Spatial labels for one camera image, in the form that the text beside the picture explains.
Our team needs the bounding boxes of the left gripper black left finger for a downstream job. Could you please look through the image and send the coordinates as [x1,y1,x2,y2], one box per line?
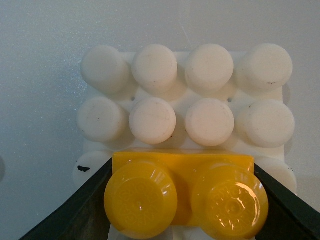
[21,160,112,240]

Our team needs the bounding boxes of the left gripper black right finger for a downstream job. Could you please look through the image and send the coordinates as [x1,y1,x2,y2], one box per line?
[254,164,320,240]

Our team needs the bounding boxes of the yellow two-stud toy block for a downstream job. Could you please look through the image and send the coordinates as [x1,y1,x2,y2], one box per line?
[104,149,269,240]

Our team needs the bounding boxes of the white studded base plate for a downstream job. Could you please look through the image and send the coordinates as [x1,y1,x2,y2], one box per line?
[72,43,297,240]

